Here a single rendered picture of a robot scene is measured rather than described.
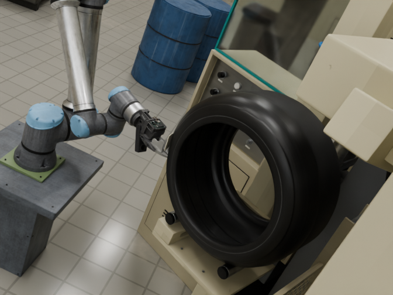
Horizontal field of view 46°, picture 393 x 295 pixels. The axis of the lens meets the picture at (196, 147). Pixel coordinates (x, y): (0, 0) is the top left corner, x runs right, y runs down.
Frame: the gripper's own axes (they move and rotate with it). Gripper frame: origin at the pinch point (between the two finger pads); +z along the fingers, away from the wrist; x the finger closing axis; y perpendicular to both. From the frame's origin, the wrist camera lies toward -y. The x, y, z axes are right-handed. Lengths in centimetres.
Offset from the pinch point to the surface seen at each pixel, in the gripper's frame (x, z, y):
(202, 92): 64, -40, -6
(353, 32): 27, 22, 72
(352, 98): -44, 56, 78
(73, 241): 18, -37, -108
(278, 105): -2, 27, 48
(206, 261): -0.7, 38.8, -17.3
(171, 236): -9.8, 25.2, -14.6
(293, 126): -4, 36, 48
